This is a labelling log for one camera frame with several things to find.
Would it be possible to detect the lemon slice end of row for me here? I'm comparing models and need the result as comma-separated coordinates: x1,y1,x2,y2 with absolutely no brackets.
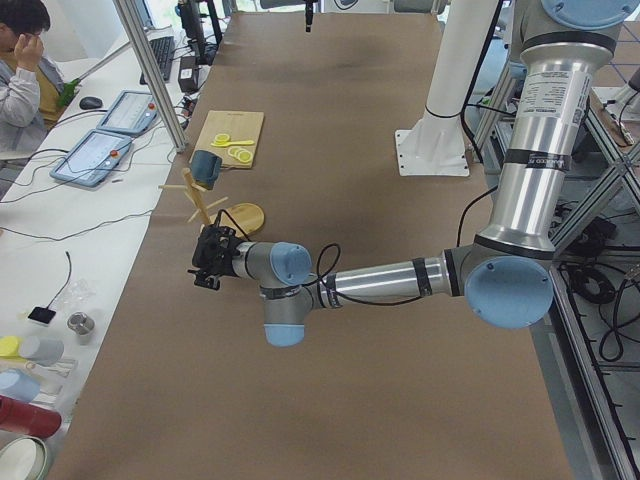
235,150,253,164

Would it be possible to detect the grey cup lying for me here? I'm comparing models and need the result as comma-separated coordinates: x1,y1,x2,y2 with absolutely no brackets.
18,336,64,366

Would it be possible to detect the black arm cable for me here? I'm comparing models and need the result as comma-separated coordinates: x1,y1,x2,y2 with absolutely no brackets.
214,185,499,307

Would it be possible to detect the aluminium frame post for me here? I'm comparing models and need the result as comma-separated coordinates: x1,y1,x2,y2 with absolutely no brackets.
113,0,187,153

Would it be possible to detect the blue-grey mug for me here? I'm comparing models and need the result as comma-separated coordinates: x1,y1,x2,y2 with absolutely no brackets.
191,150,222,190

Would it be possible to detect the black square pad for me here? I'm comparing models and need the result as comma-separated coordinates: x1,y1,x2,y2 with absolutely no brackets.
27,306,56,325

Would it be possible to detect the black power adapter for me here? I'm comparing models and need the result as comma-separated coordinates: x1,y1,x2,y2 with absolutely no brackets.
178,55,200,93

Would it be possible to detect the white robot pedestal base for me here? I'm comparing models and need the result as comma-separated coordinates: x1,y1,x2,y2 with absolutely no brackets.
395,0,500,177

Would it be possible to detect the small steel cup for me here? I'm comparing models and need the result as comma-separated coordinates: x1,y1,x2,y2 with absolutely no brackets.
67,312,95,345

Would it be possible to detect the lemon slice middle of row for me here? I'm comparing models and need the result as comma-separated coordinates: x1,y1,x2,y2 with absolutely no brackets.
231,148,250,159

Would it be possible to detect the yellow plastic knife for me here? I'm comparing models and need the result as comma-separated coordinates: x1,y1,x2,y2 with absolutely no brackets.
210,140,255,148

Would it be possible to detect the black computer mouse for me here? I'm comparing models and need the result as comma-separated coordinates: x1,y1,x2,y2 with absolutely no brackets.
79,96,103,110

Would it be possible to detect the teach pendant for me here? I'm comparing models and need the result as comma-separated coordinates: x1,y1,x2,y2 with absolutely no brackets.
50,129,133,188
97,90,157,136

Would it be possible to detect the seated person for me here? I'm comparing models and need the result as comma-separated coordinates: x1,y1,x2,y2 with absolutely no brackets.
1,0,64,153

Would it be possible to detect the bamboo cup rack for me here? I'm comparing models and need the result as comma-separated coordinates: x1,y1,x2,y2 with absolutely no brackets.
157,168,266,234

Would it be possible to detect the black keyboard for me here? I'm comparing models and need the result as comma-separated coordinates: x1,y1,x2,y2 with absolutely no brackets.
150,36,175,83

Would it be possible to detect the yellow cup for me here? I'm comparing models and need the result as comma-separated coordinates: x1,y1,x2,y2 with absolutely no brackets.
0,336,22,359

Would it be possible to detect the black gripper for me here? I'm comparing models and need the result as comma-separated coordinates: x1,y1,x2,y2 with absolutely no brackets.
188,224,241,290

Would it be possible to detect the white green bowl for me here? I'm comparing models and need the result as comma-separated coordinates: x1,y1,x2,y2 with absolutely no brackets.
0,436,50,480

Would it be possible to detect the teach pendant far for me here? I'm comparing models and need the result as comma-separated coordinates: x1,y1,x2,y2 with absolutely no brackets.
97,90,157,136

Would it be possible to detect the teach pendant near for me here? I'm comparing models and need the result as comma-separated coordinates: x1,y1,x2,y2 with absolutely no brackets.
50,129,133,188

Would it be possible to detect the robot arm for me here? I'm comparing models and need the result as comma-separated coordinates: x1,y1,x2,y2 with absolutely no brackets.
192,1,637,347

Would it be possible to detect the red thermos bottle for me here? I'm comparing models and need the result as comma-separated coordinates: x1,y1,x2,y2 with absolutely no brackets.
1,396,62,439

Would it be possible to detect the light blue cup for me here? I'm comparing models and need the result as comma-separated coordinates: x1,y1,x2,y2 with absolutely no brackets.
0,369,40,403

